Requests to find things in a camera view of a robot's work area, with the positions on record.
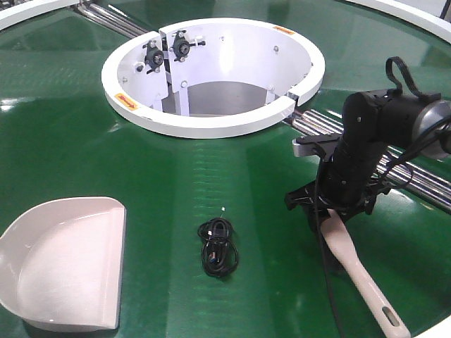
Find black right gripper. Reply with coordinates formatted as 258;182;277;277
284;135;392;223

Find pink handled brush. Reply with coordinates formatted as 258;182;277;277
320;209;411;337

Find pink plastic dustpan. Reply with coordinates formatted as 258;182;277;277
1;196;126;332

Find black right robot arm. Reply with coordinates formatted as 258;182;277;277
285;89;450;220

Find steel rollers near right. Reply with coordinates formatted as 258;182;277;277
285;110;450;213

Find steel rollers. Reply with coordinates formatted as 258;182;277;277
285;110;450;213
73;1;149;39

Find orange arrow sticker back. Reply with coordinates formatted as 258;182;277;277
273;25;295;35

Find orange arrow sticker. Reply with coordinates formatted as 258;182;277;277
273;25;295;35
114;93;139;111

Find white outer rim right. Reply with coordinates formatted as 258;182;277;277
347;0;450;44

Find white rim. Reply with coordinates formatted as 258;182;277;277
347;0;450;44
1;0;80;30

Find right black bearing block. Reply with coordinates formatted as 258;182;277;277
168;30;206;62

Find black bearing block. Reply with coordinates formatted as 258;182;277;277
142;40;164;75
168;30;206;62

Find left black bearing block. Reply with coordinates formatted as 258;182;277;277
142;40;164;75

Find orange arrow sticker front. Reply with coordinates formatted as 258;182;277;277
114;93;139;111

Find steel rollers far left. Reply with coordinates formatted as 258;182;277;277
73;1;149;39

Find white outer rim left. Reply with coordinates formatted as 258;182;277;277
1;0;80;30

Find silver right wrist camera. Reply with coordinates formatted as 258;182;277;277
291;135;341;158

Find white inner conveyor ring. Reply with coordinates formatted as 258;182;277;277
101;18;326;139

